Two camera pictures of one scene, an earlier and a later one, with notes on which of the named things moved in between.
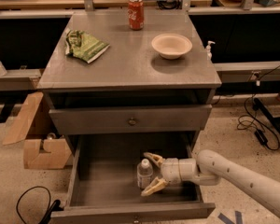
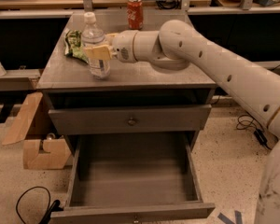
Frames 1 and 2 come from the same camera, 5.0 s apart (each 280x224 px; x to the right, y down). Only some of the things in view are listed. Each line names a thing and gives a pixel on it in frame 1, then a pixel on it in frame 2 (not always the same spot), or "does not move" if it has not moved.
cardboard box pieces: (34, 159) does not move
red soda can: (136, 13) does not move
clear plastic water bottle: (144, 173) to (93, 36)
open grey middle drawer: (104, 181) does not move
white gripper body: (171, 170) to (123, 47)
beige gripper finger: (158, 184) to (99, 52)
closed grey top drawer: (130, 119) does not move
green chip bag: (83, 45) does not move
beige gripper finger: (155, 158) to (110, 36)
